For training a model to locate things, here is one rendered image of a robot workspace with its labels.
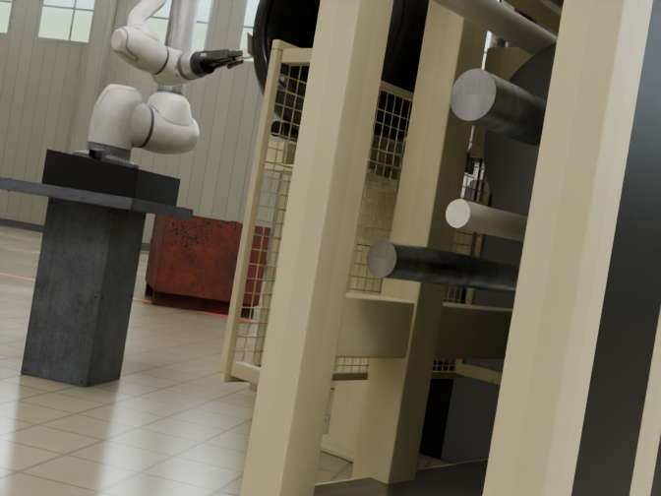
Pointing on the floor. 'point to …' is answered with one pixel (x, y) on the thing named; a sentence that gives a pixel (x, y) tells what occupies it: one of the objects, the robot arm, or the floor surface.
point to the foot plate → (336, 450)
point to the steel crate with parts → (201, 264)
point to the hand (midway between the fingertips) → (244, 53)
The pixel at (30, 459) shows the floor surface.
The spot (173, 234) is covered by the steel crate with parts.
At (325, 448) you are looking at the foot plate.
